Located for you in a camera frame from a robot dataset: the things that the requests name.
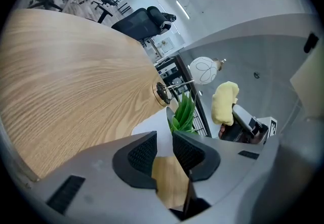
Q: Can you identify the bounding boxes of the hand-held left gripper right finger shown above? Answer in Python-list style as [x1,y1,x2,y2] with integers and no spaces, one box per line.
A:
[172,131,265,195]

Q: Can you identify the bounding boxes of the green potted plant white pot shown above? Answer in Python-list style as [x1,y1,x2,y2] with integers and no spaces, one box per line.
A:
[131,90,200,158]

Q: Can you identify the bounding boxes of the white globe desk lamp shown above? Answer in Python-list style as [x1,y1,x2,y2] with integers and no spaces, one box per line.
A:
[151,56,227,106]

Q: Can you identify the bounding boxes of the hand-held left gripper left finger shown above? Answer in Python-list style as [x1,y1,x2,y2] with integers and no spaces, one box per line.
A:
[32,131,181,224]

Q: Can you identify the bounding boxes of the black mesh office chair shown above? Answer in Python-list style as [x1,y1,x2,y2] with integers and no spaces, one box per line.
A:
[111,6,177,42]

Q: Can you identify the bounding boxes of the dark metal grid rack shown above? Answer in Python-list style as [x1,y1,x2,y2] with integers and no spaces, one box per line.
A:
[174,53,213,138]

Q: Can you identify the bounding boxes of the black wall fixture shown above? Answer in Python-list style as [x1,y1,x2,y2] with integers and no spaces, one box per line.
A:
[303,32,320,54]

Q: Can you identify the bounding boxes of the long ceiling light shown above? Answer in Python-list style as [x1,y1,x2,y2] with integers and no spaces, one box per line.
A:
[175,0,191,19]

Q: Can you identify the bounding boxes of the beige board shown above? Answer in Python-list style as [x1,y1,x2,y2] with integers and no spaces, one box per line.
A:
[289,47,324,119]

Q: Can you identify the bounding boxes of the yellow cloth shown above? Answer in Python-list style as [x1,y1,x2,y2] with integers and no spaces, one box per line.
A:
[211,81,240,126]

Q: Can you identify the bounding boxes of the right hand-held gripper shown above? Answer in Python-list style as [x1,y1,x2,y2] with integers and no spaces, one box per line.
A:
[219,104,279,145]

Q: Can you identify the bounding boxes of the shelf unit with boxes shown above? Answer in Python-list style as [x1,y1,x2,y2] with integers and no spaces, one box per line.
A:
[154,57,183,87]

